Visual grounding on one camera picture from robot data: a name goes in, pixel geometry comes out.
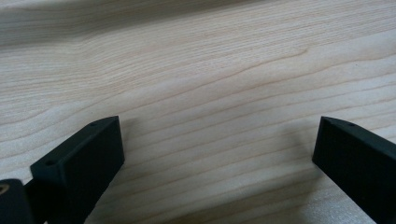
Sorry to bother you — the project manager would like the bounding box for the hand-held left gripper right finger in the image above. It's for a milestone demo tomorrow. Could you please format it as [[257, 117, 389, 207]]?
[[311, 116, 396, 224]]

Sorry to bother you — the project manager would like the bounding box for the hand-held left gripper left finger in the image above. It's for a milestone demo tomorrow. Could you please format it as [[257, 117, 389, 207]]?
[[23, 115, 126, 224]]

